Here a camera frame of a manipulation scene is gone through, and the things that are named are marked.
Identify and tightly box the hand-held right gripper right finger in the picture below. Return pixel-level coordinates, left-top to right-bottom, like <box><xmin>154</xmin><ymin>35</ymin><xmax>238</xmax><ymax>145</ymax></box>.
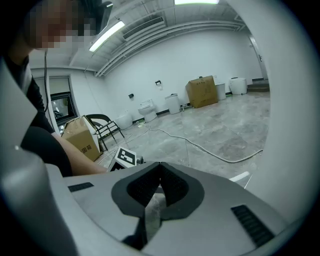
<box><xmin>142</xmin><ymin>161</ymin><xmax>288</xmax><ymax>251</ymax></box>

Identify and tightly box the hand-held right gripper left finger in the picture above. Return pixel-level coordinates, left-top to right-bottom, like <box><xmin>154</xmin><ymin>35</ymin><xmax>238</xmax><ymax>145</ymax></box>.
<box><xmin>63</xmin><ymin>161</ymin><xmax>161</xmax><ymax>251</ymax></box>

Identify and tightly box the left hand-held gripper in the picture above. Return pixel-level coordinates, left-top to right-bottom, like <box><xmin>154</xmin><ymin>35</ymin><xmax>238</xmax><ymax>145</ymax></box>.
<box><xmin>107</xmin><ymin>147</ymin><xmax>146</xmax><ymax>172</ymax></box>

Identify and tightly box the white bathtub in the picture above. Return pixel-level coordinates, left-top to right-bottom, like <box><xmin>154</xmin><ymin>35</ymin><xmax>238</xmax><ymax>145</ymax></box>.
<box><xmin>226</xmin><ymin>0</ymin><xmax>318</xmax><ymax>226</ymax></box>

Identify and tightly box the person's left forearm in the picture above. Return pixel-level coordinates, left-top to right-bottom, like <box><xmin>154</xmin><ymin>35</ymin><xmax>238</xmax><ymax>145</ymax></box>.
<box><xmin>51</xmin><ymin>132</ymin><xmax>109</xmax><ymax>176</ymax></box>

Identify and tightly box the round white toilet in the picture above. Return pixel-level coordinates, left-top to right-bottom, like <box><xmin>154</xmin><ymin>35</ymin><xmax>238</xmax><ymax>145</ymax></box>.
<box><xmin>115</xmin><ymin>111</ymin><xmax>134</xmax><ymax>130</ymax></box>

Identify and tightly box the black metal chair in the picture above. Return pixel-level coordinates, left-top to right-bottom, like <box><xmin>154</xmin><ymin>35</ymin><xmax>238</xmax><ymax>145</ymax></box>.
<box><xmin>86</xmin><ymin>113</ymin><xmax>125</xmax><ymax>151</ymax></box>

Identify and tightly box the large printed cardboard box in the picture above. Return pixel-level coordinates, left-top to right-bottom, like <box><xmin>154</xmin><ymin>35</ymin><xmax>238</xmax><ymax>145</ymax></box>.
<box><xmin>61</xmin><ymin>116</ymin><xmax>102</xmax><ymax>162</ymax></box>

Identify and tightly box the white square toilet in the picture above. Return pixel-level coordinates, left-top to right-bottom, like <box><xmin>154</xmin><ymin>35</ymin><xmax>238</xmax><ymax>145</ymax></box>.
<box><xmin>164</xmin><ymin>93</ymin><xmax>182</xmax><ymax>115</ymax></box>

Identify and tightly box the black framed window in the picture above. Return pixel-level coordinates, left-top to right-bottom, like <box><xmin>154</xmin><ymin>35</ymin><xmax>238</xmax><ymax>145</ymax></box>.
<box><xmin>49</xmin><ymin>91</ymin><xmax>77</xmax><ymax>125</ymax></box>

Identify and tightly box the tall brown cardboard box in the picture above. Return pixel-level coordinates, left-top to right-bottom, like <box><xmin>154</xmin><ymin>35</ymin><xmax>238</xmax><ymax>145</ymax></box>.
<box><xmin>185</xmin><ymin>75</ymin><xmax>219</xmax><ymax>109</ymax></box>

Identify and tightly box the slim white toilet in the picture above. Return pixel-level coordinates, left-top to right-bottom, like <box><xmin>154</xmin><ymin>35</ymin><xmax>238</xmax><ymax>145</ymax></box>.
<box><xmin>215</xmin><ymin>82</ymin><xmax>227</xmax><ymax>101</ymax></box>

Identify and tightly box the long ceiling light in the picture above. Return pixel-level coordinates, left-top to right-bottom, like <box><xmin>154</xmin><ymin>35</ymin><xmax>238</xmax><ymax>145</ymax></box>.
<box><xmin>174</xmin><ymin>0</ymin><xmax>220</xmax><ymax>5</ymax></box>
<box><xmin>89</xmin><ymin>20</ymin><xmax>126</xmax><ymax>53</ymax></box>

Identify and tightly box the ceiling air vent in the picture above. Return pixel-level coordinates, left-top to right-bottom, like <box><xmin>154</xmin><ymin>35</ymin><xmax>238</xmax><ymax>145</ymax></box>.
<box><xmin>122</xmin><ymin>16</ymin><xmax>165</xmax><ymax>41</ymax></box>

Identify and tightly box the brown wooden step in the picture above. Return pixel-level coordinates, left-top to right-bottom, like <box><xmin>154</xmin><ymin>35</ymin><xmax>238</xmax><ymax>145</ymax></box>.
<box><xmin>247</xmin><ymin>79</ymin><xmax>271</xmax><ymax>94</ymax></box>

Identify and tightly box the person's head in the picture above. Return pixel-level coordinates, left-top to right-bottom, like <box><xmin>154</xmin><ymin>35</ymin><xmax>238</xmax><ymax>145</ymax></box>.
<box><xmin>23</xmin><ymin>0</ymin><xmax>98</xmax><ymax>51</ymax></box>

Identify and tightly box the white door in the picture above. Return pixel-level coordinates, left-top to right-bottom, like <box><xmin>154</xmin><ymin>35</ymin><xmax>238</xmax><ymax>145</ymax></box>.
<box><xmin>247</xmin><ymin>34</ymin><xmax>270</xmax><ymax>81</ymax></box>

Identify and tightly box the white floor cable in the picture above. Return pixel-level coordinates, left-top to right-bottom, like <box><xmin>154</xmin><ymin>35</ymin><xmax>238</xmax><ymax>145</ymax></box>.
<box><xmin>138</xmin><ymin>124</ymin><xmax>265</xmax><ymax>164</ymax></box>

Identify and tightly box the black head camera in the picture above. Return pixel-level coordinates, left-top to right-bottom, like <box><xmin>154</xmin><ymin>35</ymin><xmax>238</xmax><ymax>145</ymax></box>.
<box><xmin>94</xmin><ymin>1</ymin><xmax>114</xmax><ymax>35</ymax></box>

